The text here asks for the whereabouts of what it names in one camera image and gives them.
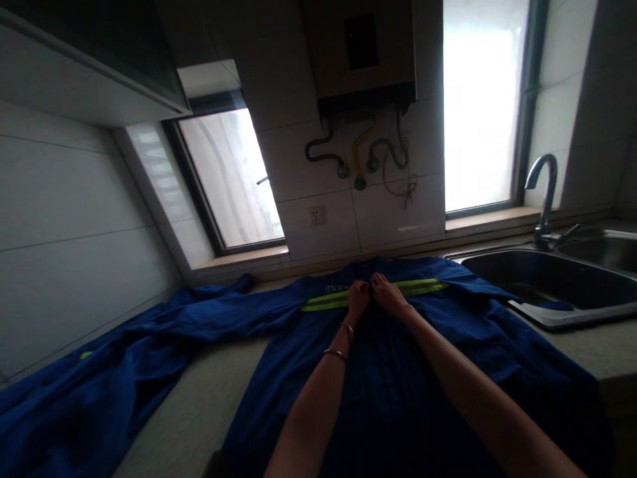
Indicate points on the person's right hand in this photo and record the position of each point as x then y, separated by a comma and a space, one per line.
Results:
390, 297

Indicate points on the person's left hand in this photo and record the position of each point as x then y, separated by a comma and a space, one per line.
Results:
356, 299

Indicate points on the blue work jacket reflective stripe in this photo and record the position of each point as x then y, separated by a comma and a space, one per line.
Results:
378, 378

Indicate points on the small window dark frame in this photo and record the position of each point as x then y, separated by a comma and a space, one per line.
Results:
226, 179

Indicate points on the tall window dark frame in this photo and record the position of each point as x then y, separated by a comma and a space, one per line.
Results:
485, 104

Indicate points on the wall-mounted gas water heater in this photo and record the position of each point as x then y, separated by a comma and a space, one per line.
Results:
361, 52

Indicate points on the wall cabinet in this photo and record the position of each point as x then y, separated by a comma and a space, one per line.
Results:
94, 55

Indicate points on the person's left fingers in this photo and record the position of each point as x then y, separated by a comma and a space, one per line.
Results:
362, 287

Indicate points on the stainless steel double sink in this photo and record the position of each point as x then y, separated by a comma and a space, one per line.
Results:
557, 286

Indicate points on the person's right fingers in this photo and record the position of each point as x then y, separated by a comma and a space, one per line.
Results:
379, 283

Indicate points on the white wall socket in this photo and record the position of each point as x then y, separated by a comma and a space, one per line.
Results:
316, 215

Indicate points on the chrome gooseneck faucet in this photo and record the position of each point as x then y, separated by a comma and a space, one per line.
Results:
545, 199

